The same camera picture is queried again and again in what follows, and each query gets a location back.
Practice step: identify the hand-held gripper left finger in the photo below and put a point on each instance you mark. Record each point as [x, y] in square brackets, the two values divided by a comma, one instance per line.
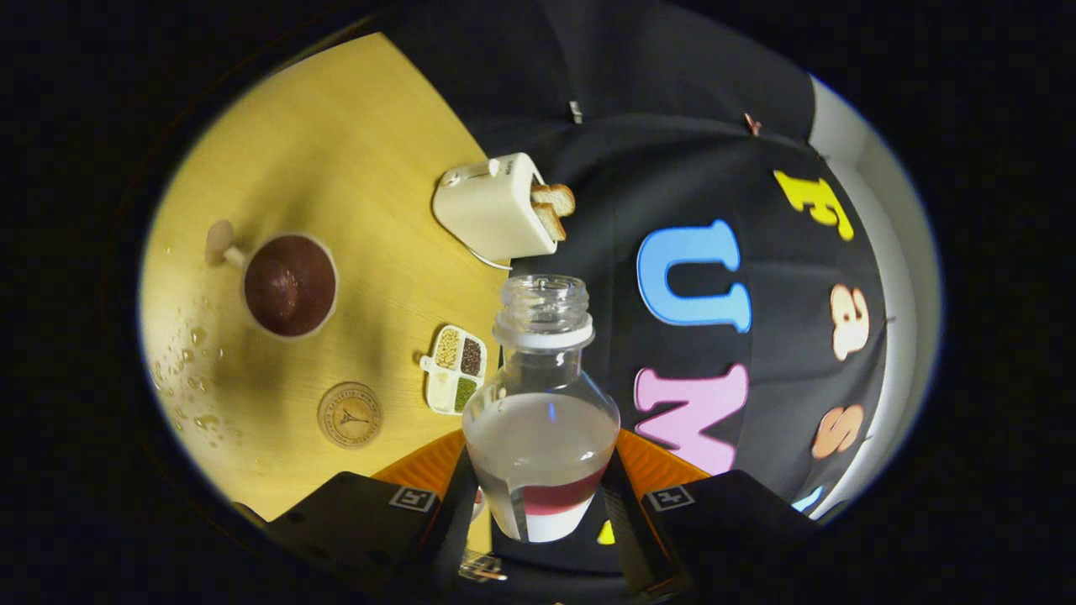
[450, 546]

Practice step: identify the toast slice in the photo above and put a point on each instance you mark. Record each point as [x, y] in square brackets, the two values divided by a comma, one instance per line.
[556, 199]
[551, 223]

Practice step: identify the cream toaster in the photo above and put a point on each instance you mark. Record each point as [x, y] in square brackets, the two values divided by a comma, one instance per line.
[487, 206]

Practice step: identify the white divided grain dish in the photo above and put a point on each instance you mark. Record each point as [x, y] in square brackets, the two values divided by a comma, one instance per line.
[450, 370]

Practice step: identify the clear juice bottle red label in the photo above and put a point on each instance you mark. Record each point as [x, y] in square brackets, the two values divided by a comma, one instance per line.
[542, 445]

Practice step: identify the small orange clip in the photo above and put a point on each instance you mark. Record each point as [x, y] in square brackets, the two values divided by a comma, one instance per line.
[752, 124]

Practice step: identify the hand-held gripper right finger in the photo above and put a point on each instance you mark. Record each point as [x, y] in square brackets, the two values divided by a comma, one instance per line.
[630, 538]

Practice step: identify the black backdrop cloth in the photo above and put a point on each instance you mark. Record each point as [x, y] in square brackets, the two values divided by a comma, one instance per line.
[672, 84]

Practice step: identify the round cork coaster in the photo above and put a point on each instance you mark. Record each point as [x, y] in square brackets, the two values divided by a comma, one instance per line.
[350, 415]

